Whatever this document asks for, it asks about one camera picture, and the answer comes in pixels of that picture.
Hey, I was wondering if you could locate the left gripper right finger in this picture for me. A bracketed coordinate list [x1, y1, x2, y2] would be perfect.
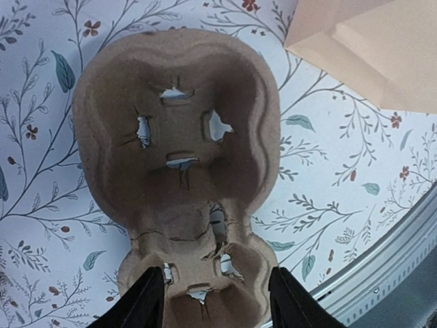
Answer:
[268, 266, 344, 328]

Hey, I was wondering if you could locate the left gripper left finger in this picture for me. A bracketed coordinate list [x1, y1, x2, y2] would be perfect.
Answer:
[89, 266, 165, 328]

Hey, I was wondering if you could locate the brown cardboard cup carrier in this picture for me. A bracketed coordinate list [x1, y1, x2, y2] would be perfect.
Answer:
[72, 29, 280, 327]

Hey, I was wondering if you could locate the brown paper bag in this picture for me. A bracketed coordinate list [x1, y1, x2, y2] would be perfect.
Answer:
[284, 0, 436, 113]

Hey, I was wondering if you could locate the floral table mat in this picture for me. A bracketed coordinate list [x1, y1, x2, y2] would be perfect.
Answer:
[1, 1, 436, 327]

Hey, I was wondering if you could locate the front aluminium rail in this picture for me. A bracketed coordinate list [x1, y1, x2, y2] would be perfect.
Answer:
[311, 185, 436, 326]

